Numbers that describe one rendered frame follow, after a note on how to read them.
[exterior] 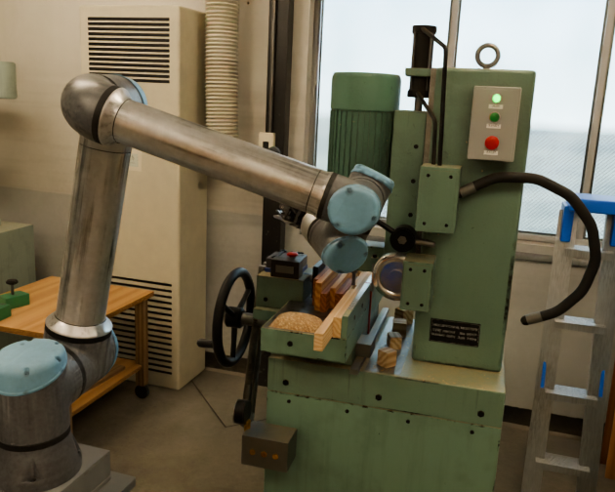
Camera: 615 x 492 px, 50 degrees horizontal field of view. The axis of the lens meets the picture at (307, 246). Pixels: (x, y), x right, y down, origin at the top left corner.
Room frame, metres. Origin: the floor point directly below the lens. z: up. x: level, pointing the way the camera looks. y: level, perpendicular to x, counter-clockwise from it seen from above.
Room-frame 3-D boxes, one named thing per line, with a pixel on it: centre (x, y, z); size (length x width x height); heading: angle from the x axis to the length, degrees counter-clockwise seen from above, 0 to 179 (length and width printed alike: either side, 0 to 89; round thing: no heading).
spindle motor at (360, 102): (1.71, -0.13, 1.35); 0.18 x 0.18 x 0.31
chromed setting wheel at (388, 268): (1.55, -0.22, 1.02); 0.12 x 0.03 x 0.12; 75
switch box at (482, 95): (1.49, -0.40, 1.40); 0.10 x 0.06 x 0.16; 75
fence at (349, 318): (1.71, -0.17, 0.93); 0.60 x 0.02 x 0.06; 165
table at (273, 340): (1.75, -0.03, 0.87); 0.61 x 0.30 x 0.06; 165
